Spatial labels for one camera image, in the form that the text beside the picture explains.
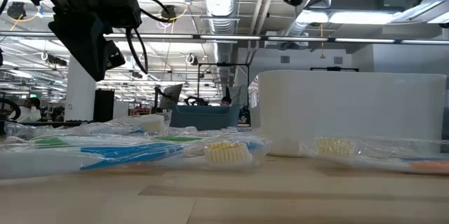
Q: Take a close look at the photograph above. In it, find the orange wrapped toothbrush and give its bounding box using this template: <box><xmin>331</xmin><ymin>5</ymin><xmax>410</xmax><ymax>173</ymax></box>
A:
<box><xmin>304</xmin><ymin>135</ymin><xmax>449</xmax><ymax>176</ymax></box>

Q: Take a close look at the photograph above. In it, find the white pillar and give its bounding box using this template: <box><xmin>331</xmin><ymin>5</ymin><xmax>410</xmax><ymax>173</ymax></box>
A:
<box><xmin>64</xmin><ymin>55</ymin><xmax>98</xmax><ymax>122</ymax></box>

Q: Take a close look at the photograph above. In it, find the teal plastic bin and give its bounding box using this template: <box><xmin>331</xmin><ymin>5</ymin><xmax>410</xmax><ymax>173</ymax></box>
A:
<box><xmin>170</xmin><ymin>103</ymin><xmax>241</xmax><ymax>131</ymax></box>

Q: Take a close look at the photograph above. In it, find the white plastic bin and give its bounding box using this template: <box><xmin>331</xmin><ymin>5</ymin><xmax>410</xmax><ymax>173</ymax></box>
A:
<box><xmin>257</xmin><ymin>70</ymin><xmax>448</xmax><ymax>157</ymax></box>

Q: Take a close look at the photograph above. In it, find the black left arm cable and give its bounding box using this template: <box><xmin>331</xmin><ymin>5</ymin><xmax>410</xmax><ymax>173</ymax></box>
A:
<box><xmin>124</xmin><ymin>0</ymin><xmax>176</xmax><ymax>75</ymax></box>

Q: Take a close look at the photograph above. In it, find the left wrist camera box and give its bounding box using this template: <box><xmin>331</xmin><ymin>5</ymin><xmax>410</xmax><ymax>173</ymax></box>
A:
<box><xmin>100</xmin><ymin>0</ymin><xmax>143</xmax><ymax>29</ymax></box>

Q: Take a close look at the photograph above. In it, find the black ceiling cable reel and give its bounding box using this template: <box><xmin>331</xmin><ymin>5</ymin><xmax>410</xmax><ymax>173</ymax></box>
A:
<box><xmin>160</xmin><ymin>4</ymin><xmax>178</xmax><ymax>21</ymax></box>
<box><xmin>6</xmin><ymin>1</ymin><xmax>27</xmax><ymax>20</ymax></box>

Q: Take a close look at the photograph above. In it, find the blue toothbrush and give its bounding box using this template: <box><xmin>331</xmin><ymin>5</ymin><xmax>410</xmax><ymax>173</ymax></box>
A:
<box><xmin>0</xmin><ymin>138</ymin><xmax>271</xmax><ymax>180</ymax></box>
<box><xmin>82</xmin><ymin>111</ymin><xmax>173</xmax><ymax>137</ymax></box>

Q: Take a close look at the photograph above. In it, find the black cabinet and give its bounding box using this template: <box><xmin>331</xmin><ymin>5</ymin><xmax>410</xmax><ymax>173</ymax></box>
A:
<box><xmin>93</xmin><ymin>88</ymin><xmax>115</xmax><ymax>123</ymax></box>

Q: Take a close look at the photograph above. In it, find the background monitor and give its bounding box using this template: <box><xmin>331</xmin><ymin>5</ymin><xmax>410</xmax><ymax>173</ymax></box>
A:
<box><xmin>159</xmin><ymin>83</ymin><xmax>184</xmax><ymax>110</ymax></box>

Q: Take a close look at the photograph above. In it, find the long ceiling light bar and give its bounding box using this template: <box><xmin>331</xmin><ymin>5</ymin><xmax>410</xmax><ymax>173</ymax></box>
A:
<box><xmin>0</xmin><ymin>29</ymin><xmax>449</xmax><ymax>45</ymax></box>

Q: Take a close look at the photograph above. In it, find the green toothbrush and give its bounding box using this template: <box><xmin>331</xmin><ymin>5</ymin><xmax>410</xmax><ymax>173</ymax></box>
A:
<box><xmin>0</xmin><ymin>134</ymin><xmax>116</xmax><ymax>150</ymax></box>
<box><xmin>150</xmin><ymin>133</ymin><xmax>225</xmax><ymax>144</ymax></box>

